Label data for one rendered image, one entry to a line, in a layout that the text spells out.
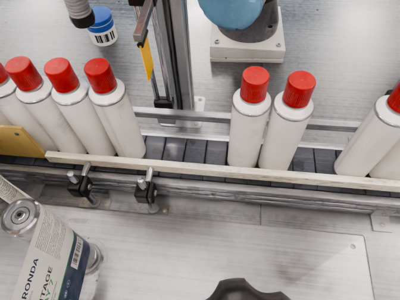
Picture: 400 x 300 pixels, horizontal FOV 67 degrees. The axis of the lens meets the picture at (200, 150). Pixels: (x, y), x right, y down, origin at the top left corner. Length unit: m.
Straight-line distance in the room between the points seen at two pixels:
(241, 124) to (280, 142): 0.07
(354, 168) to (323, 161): 0.07
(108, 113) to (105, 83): 0.05
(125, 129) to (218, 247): 0.23
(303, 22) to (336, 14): 0.10
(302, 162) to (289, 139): 0.13
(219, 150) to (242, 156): 0.08
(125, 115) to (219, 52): 0.37
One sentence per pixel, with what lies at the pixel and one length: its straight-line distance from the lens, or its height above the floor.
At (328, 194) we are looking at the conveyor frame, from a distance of 0.55.
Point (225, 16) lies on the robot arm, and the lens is 0.59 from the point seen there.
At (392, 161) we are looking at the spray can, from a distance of 0.53.
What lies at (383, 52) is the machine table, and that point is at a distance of 0.90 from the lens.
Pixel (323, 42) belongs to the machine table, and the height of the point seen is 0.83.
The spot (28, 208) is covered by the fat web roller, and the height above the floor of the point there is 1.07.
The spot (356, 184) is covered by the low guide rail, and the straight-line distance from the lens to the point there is 0.54.
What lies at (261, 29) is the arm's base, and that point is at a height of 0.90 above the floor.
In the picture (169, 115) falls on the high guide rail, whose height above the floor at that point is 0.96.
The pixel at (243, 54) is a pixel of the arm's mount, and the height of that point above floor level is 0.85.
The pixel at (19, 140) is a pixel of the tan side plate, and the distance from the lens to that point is 0.57.
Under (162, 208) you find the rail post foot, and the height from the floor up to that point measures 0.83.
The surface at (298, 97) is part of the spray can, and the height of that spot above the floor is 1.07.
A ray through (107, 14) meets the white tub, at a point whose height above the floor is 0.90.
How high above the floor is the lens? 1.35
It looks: 58 degrees down
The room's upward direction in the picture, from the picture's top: 4 degrees counter-clockwise
